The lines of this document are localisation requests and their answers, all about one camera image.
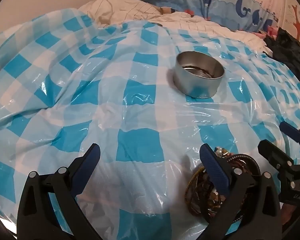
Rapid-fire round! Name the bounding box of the pile of mixed jewelry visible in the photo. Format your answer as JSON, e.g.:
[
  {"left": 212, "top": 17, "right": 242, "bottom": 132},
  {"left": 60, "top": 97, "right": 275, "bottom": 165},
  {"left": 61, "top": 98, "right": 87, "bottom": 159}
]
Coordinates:
[{"left": 184, "top": 147, "right": 260, "bottom": 223}]

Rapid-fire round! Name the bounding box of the black clothing pile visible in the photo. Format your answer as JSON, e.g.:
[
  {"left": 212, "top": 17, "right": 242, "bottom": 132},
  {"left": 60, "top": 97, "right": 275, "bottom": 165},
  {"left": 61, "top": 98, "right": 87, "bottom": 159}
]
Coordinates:
[{"left": 264, "top": 28, "right": 300, "bottom": 81}]

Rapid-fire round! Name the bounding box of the white cabinet with tree decal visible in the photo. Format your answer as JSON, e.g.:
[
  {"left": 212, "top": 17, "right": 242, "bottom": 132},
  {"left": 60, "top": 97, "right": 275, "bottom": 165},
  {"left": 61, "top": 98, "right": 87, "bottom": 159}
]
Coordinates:
[{"left": 281, "top": 0, "right": 300, "bottom": 42}]

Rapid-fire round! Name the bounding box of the round silver metal tin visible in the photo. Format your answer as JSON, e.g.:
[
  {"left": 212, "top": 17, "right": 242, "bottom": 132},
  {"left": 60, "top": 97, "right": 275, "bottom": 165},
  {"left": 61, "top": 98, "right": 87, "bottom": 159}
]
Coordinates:
[{"left": 173, "top": 51, "right": 225, "bottom": 99}]

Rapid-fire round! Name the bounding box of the blue white checkered plastic cloth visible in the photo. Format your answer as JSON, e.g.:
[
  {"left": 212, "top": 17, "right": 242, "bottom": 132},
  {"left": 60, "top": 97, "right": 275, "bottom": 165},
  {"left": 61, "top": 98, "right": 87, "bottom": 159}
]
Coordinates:
[{"left": 0, "top": 9, "right": 300, "bottom": 239}]

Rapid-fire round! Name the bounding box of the white striped duvet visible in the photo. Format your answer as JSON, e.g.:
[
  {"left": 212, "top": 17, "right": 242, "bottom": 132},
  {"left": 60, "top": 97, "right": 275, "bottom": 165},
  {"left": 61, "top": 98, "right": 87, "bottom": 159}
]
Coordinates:
[{"left": 79, "top": 0, "right": 266, "bottom": 53}]

